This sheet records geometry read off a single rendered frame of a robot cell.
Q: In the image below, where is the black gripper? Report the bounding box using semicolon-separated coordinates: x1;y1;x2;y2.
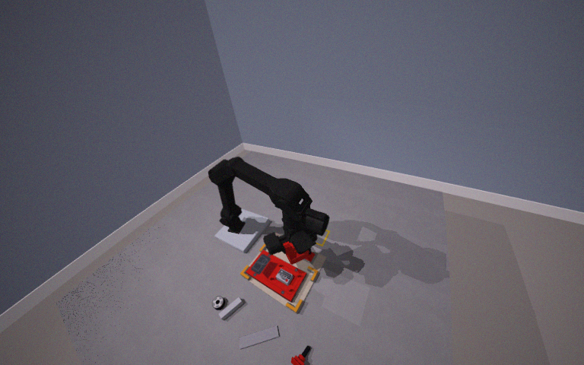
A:
263;224;301;256

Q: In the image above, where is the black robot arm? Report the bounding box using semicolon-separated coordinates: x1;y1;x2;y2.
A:
208;157;330;255

